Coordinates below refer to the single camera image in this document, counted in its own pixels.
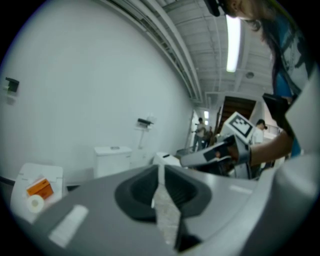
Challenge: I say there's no grey ceiling duct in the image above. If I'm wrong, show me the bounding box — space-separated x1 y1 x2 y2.
99 0 204 104

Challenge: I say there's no orange and white box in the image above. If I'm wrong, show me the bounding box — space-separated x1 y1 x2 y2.
26 177 55 200

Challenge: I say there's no white toilet with tank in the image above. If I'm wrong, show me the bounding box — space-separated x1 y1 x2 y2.
93 146 133 179

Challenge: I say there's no black wall holder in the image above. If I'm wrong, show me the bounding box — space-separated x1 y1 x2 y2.
2 76 20 97

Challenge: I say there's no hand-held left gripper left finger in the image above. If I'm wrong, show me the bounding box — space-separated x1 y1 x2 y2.
14 164 176 256

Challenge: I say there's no long ceiling light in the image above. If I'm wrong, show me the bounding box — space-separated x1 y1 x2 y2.
225 14 242 73

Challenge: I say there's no person's right hand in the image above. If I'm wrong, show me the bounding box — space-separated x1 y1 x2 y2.
226 144 239 161

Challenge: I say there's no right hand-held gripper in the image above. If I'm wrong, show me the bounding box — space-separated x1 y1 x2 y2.
180 111 256 180

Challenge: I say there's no black head-worn camera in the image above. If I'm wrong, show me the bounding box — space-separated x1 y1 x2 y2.
203 0 221 18

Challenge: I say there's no white toilet with flat lid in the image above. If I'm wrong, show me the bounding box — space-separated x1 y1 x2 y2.
9 162 66 225

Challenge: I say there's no plain white toilet paper roll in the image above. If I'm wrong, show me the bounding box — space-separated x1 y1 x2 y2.
26 194 46 214

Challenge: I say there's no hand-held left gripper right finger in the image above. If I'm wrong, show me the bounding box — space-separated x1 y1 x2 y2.
163 164 258 252

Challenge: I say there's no person's face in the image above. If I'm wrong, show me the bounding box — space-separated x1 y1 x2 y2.
219 0 253 21

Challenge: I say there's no person's right forearm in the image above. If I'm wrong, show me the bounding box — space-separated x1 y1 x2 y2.
249 129 294 168

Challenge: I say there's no person's blue t-shirt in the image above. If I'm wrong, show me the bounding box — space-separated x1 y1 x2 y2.
271 9 317 158

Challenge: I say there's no black and white wall shelf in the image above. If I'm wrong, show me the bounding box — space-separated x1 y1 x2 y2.
134 115 157 132

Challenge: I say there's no brown wooden staircase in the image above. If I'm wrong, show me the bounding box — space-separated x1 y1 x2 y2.
214 96 257 141

